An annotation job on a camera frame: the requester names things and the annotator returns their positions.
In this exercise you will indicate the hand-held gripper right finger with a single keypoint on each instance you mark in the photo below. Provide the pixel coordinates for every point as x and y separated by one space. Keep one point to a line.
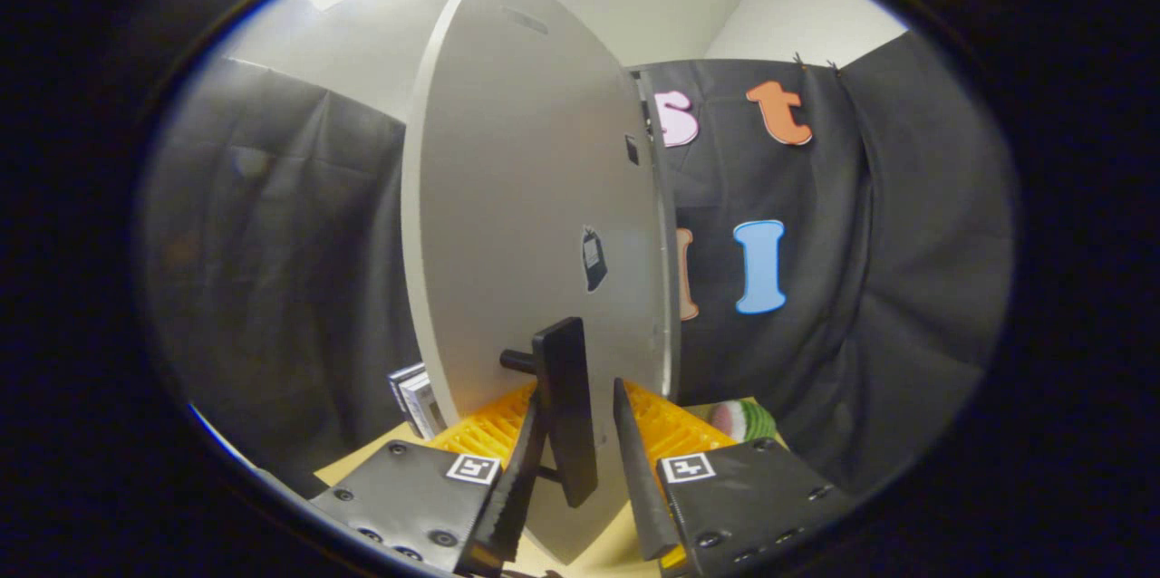
639 487

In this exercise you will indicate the grey shoe cabinet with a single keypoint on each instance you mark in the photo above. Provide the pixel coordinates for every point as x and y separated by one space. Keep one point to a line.
673 288

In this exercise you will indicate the watermelon plush toy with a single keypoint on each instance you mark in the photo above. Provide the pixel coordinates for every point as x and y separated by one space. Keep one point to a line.
748 419

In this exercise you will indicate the black backdrop cloth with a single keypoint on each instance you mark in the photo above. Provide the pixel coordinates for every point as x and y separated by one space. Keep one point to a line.
861 288

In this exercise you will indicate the white shoe cabinet door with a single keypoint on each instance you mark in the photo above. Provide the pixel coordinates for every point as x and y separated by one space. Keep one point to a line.
507 197

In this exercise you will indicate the dark blue book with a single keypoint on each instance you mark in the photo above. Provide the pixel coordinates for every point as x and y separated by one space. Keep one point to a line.
399 383

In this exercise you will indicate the grey cover book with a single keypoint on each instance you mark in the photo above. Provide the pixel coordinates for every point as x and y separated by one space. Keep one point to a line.
424 406

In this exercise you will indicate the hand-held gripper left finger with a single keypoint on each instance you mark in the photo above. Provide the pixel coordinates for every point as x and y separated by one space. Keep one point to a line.
512 505

